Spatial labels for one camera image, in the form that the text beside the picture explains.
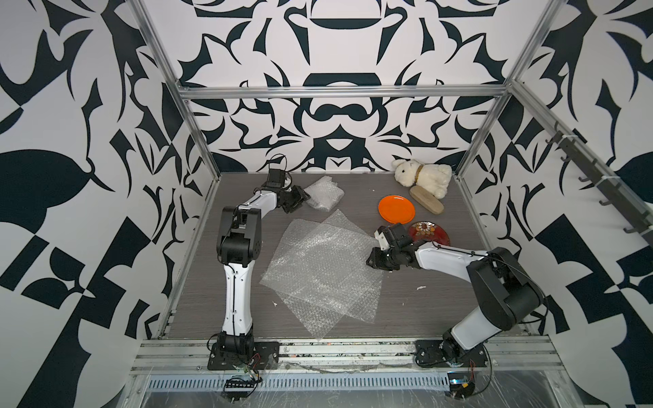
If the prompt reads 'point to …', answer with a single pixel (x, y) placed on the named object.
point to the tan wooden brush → (427, 200)
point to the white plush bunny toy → (433, 178)
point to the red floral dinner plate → (428, 231)
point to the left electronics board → (238, 389)
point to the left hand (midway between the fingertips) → (305, 194)
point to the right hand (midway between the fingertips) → (367, 258)
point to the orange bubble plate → (396, 209)
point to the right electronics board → (459, 385)
